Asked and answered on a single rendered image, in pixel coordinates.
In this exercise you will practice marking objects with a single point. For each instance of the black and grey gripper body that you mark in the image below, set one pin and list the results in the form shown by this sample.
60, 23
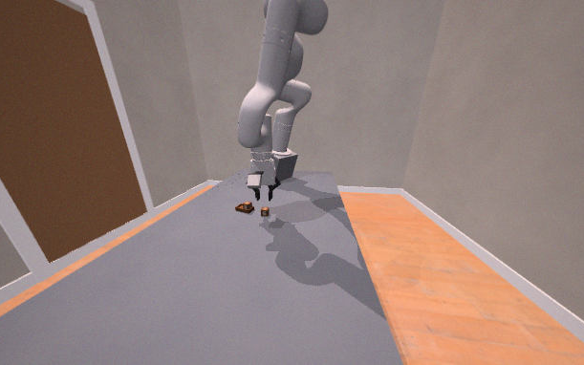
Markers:
268, 177

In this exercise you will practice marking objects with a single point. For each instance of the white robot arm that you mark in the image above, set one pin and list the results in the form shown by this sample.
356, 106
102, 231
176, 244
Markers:
280, 47

